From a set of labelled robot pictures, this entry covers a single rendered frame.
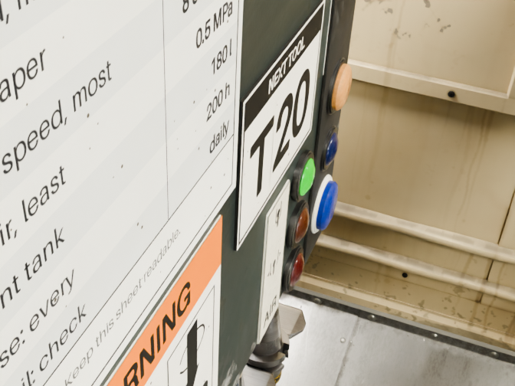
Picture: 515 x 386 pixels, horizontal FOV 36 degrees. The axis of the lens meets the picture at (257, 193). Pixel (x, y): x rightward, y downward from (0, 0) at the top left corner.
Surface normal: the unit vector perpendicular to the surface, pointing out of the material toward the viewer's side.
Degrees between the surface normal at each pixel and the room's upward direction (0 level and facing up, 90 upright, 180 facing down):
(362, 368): 24
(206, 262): 90
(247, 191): 90
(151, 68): 90
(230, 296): 90
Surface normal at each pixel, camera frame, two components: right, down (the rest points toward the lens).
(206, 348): 0.93, 0.26
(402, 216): -0.36, 0.56
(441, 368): -0.10, -0.49
